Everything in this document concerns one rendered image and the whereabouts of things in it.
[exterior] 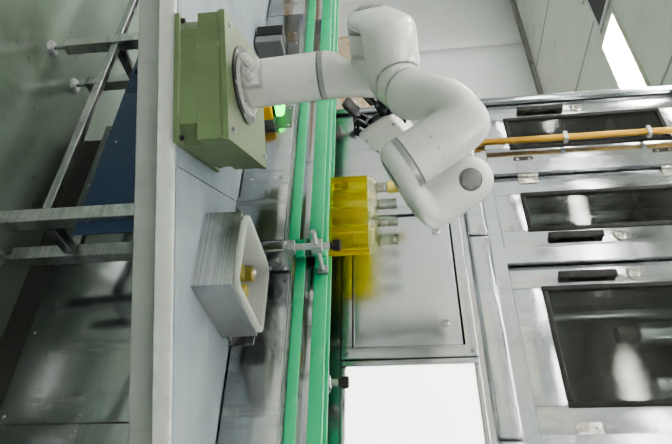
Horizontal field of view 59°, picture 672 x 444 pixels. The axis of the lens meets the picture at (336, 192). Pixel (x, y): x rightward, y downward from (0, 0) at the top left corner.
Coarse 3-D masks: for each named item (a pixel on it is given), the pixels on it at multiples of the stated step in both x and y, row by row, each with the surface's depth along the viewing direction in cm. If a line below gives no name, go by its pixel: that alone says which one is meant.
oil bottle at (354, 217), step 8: (336, 216) 155; (344, 216) 155; (352, 216) 154; (360, 216) 154; (368, 216) 154; (376, 216) 154; (336, 224) 153; (344, 224) 153; (352, 224) 153; (360, 224) 153; (368, 224) 153; (376, 224) 153
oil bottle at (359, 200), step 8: (360, 192) 159; (368, 192) 159; (336, 200) 159; (344, 200) 158; (352, 200) 158; (360, 200) 158; (368, 200) 157; (376, 200) 158; (336, 208) 157; (344, 208) 157; (352, 208) 157; (360, 208) 157; (368, 208) 156; (376, 208) 157
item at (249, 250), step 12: (240, 228) 118; (252, 228) 123; (240, 240) 115; (252, 240) 126; (240, 252) 113; (252, 252) 130; (240, 264) 112; (252, 264) 134; (264, 264) 134; (264, 276) 134; (240, 288) 111; (252, 288) 132; (264, 288) 132; (252, 300) 131; (264, 300) 131; (252, 312) 119; (264, 312) 129
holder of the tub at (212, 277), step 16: (208, 224) 119; (224, 224) 118; (240, 224) 118; (208, 240) 116; (224, 240) 116; (208, 256) 114; (224, 256) 114; (208, 272) 112; (224, 272) 111; (192, 288) 111; (208, 288) 111; (224, 288) 111; (208, 304) 116; (224, 304) 116; (240, 304) 116; (224, 320) 121; (240, 320) 121; (224, 336) 127; (240, 336) 132
